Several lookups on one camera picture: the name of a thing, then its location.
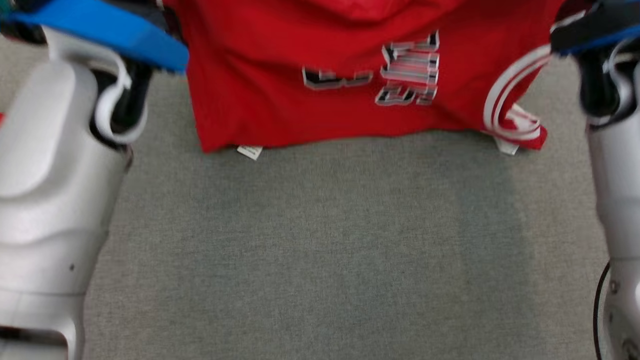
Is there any red basketball jersey with lettering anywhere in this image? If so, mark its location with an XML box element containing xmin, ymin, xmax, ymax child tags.
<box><xmin>162</xmin><ymin>0</ymin><xmax>566</xmax><ymax>161</ymax></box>

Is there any right black cable teal plug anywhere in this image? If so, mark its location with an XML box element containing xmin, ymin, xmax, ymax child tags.
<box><xmin>593</xmin><ymin>260</ymin><xmax>612</xmax><ymax>360</ymax></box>

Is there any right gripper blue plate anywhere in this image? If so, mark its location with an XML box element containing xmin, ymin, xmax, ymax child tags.
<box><xmin>550</xmin><ymin>0</ymin><xmax>640</xmax><ymax>56</ymax></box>

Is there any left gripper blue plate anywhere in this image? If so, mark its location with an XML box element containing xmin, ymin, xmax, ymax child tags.
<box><xmin>0</xmin><ymin>0</ymin><xmax>190</xmax><ymax>74</ymax></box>

